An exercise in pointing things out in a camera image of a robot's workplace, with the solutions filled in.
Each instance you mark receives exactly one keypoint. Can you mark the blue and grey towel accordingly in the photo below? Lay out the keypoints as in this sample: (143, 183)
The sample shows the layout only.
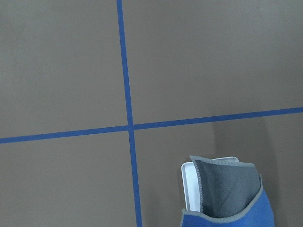
(255, 209)

